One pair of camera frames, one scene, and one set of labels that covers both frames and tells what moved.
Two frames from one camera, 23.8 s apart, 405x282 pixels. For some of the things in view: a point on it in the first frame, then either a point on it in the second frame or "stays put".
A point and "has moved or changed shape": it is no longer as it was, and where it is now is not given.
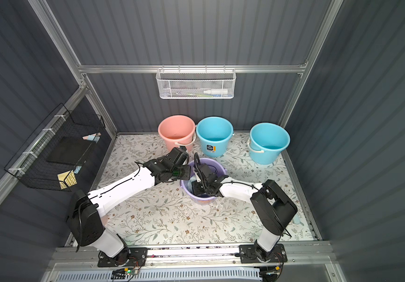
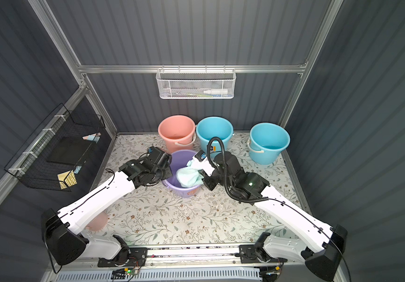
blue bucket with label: x=215 y=133 stays put
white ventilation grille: x=165 y=274 stays put
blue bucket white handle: x=266 y=141 stays put
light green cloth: x=189 y=186 has moved or changed shape
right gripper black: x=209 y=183 → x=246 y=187
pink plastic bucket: x=178 y=130 stays put
